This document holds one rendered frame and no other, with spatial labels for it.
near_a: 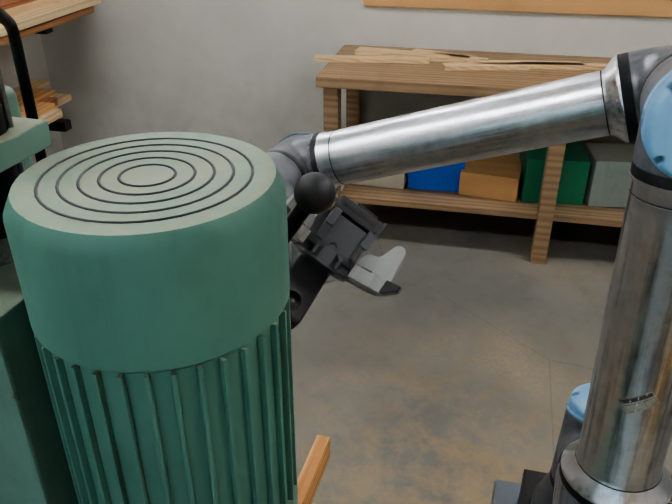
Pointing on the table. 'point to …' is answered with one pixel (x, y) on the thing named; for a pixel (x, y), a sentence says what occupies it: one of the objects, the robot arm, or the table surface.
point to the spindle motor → (162, 316)
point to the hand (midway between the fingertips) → (335, 252)
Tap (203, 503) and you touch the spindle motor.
